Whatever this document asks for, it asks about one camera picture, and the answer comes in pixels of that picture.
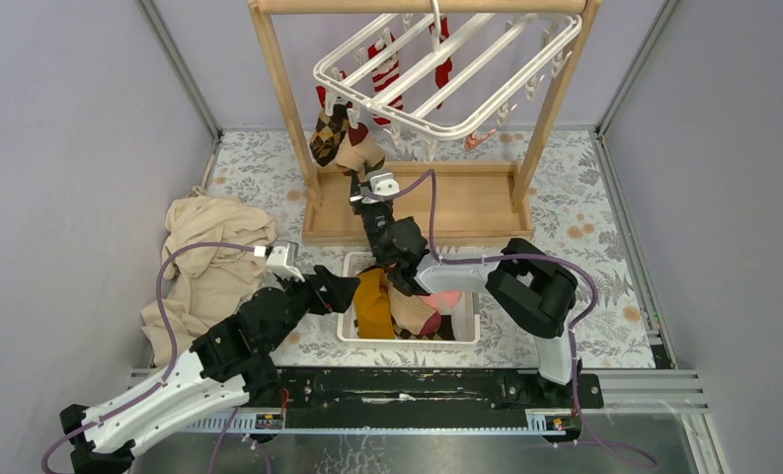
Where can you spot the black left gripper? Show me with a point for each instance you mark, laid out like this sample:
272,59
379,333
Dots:
340,290

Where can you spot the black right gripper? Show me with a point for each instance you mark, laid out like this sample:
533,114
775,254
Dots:
355,193

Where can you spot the mustard yellow sock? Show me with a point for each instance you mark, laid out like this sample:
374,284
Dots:
371,304

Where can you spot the pink purple striped sock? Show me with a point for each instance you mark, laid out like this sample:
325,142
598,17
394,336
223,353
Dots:
408,311

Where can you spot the pink patterned sock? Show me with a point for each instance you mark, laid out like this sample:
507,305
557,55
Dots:
442,302

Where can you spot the wooden hanger stand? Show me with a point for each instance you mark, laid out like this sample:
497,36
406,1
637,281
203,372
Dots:
473,203

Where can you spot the white plastic basket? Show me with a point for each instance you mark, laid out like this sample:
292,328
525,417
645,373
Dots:
465,323

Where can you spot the red bow sock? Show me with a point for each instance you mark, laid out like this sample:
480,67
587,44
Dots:
329,100

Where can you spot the brown yellow argyle sock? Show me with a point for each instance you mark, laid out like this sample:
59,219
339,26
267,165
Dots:
437,328

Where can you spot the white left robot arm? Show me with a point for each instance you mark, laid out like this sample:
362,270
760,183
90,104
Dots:
229,366

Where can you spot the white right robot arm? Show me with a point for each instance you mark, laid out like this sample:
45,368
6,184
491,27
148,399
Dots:
536,291

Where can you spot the white plastic clip hanger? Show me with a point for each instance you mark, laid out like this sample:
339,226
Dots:
419,76

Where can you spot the beige sock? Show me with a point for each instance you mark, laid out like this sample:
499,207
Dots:
359,153

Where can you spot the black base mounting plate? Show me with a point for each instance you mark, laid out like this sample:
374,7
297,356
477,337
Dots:
343,398

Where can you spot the beige crumpled cloth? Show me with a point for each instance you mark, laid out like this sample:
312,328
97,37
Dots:
208,282

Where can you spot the plain red sock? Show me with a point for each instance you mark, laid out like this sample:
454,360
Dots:
441,34

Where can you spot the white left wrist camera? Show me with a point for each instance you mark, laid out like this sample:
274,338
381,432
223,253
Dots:
280,259

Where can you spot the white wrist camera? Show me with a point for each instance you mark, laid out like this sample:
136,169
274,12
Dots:
380,185
280,259

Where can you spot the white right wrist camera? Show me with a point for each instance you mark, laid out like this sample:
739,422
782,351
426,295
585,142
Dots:
380,185

